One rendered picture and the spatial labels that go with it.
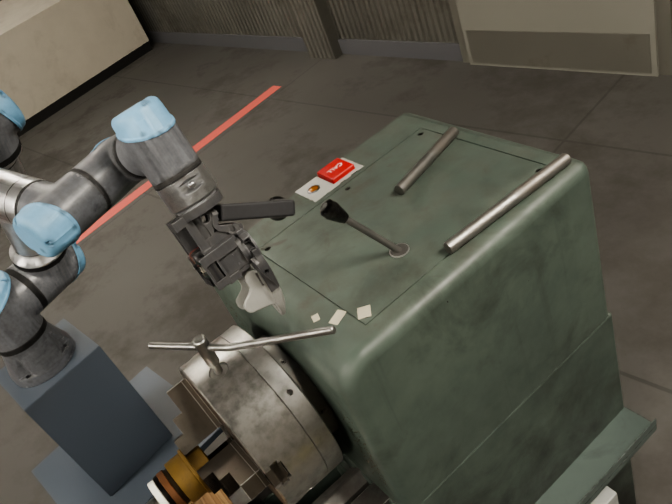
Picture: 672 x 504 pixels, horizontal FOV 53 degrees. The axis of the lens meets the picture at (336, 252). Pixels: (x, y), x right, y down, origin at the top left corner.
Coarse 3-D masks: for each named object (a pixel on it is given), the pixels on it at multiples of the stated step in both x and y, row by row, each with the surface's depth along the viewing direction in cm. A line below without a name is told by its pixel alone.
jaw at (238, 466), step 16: (224, 448) 115; (240, 448) 114; (208, 464) 114; (224, 464) 112; (240, 464) 110; (272, 464) 107; (208, 480) 112; (224, 480) 110; (240, 480) 107; (256, 480) 108; (272, 480) 108
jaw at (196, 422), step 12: (180, 384) 118; (180, 396) 117; (192, 396) 118; (180, 408) 117; (192, 408) 117; (204, 408) 118; (180, 420) 116; (192, 420) 117; (204, 420) 117; (216, 420) 118; (192, 432) 117; (204, 432) 117; (180, 444) 116; (192, 444) 116
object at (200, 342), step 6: (198, 336) 105; (204, 336) 105; (192, 342) 105; (198, 342) 104; (204, 342) 105; (198, 348) 105; (204, 348) 105; (204, 354) 106; (210, 354) 106; (216, 354) 108; (204, 360) 107; (210, 360) 107; (216, 360) 108; (210, 366) 108; (216, 366) 109; (216, 372) 110
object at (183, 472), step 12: (180, 456) 114; (192, 456) 116; (204, 456) 115; (168, 468) 114; (180, 468) 113; (192, 468) 113; (156, 480) 114; (168, 480) 113; (180, 480) 112; (192, 480) 113; (168, 492) 112; (180, 492) 113; (192, 492) 113; (204, 492) 115
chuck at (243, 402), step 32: (224, 352) 114; (192, 384) 111; (224, 384) 109; (256, 384) 108; (224, 416) 106; (256, 416) 106; (288, 416) 107; (256, 448) 105; (288, 448) 107; (288, 480) 109; (320, 480) 117
